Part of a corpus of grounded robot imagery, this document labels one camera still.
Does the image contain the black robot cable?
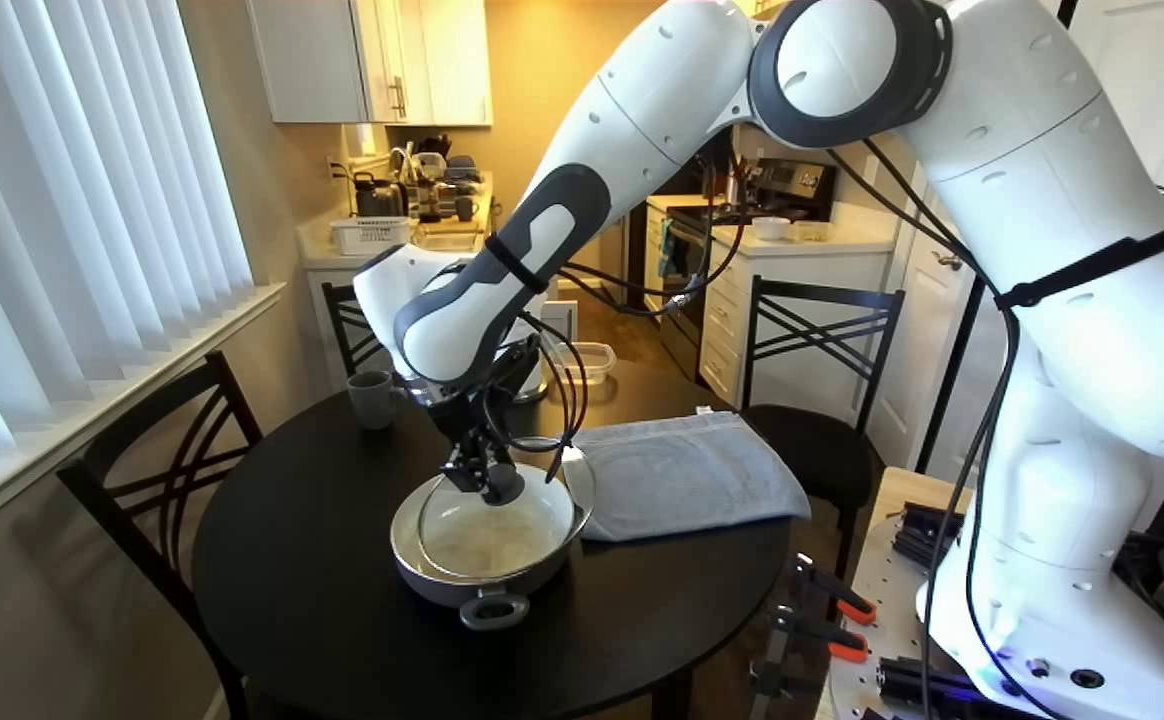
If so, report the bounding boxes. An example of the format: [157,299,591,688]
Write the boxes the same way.
[472,173,757,488]

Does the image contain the white pot grey handles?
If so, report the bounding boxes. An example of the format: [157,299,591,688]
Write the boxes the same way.
[387,463,589,630]

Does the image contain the clear plastic container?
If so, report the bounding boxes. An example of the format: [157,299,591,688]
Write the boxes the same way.
[558,339,617,388]

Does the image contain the orange black clamp right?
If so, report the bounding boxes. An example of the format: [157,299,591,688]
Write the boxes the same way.
[777,553,876,625]

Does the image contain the light blue cloth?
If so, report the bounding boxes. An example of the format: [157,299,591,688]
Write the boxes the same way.
[565,410,814,543]

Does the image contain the round black table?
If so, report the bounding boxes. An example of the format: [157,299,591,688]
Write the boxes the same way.
[192,397,789,720]

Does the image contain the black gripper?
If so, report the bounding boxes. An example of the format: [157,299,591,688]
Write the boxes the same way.
[429,388,524,504]

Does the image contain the white vertical blinds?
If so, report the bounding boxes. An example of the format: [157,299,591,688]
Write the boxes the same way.
[0,0,254,457]

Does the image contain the black chair by blinds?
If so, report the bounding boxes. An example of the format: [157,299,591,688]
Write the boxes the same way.
[60,351,265,720]

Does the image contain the grey mug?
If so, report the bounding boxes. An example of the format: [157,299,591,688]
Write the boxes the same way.
[347,366,399,430]

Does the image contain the orange black clamp left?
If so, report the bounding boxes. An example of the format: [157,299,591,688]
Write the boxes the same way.
[749,599,869,698]

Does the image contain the glass pot lid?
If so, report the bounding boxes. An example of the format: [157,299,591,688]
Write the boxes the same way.
[416,468,575,578]

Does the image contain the black chair at counter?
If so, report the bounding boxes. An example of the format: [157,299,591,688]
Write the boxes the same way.
[321,285,386,374]

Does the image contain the white kitchen cabinets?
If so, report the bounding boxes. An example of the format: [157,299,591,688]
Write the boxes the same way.
[248,0,492,126]

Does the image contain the orange black clamp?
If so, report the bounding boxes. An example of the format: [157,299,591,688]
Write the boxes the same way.
[749,599,869,698]
[777,553,876,625]

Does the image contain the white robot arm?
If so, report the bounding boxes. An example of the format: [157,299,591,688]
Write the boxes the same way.
[356,0,1164,720]

